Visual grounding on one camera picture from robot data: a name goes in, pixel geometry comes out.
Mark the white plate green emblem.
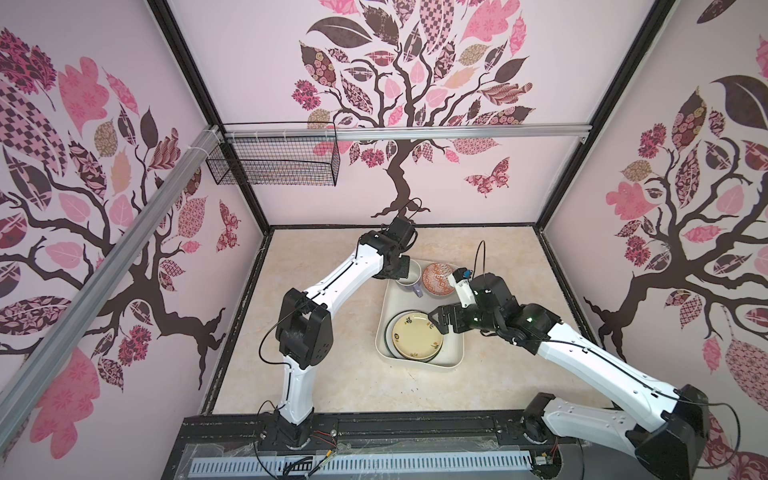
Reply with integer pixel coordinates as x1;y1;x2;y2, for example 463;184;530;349
383;309;442;364

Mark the cream plate black calligraphy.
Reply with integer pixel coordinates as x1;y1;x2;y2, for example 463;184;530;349
392;313;445;361

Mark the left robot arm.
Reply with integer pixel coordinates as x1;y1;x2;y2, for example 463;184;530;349
275;217;418;447

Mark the orange patterned bowl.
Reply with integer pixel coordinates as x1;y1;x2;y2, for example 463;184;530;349
421;262;455;297

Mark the white slotted cable duct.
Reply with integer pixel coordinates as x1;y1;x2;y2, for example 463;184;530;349
186;451;532;479

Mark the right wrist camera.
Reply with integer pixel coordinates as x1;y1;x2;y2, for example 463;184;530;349
448;267;476;308

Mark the aluminium frame rail left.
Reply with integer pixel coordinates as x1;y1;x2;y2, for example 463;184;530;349
1;125;221;447

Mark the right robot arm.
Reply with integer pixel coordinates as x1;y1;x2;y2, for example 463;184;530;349
428;268;710;479

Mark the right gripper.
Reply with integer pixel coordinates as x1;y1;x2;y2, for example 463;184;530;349
425;299;500;334

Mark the aluminium frame rail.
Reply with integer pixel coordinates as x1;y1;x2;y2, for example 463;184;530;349
225;124;592;141
1;125;221;447

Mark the aluminium frame rail back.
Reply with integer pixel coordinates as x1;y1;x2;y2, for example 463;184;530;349
225;124;592;141

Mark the black wire basket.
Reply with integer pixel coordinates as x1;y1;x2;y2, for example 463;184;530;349
206;120;341;187

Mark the lavender ceramic mug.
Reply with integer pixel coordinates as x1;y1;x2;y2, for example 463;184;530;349
396;259;424;298

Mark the white plastic bin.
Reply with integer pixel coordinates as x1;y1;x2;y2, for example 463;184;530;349
375;280;464;372

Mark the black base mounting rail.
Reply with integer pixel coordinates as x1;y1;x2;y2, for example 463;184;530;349
161;407;679;480

